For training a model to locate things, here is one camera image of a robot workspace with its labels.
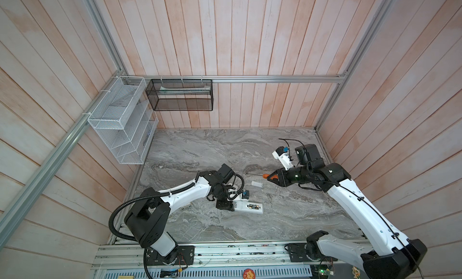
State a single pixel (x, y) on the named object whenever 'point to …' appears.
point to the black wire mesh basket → (180, 94)
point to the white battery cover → (257, 184)
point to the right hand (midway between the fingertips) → (269, 177)
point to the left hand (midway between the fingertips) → (230, 204)
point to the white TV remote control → (248, 206)
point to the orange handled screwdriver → (266, 175)
